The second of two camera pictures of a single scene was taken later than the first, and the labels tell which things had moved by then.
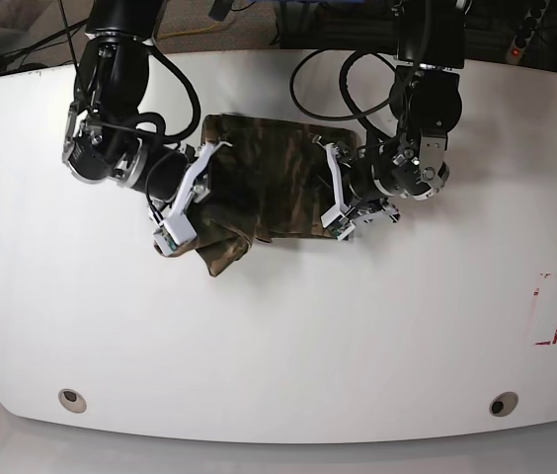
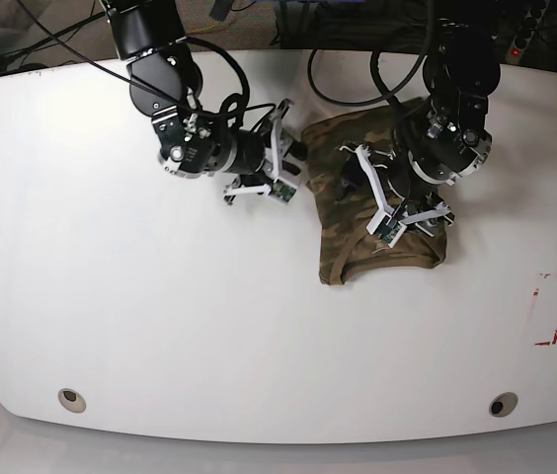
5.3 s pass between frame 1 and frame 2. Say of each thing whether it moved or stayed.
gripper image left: moved
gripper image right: moved
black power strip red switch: stayed
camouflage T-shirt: moved
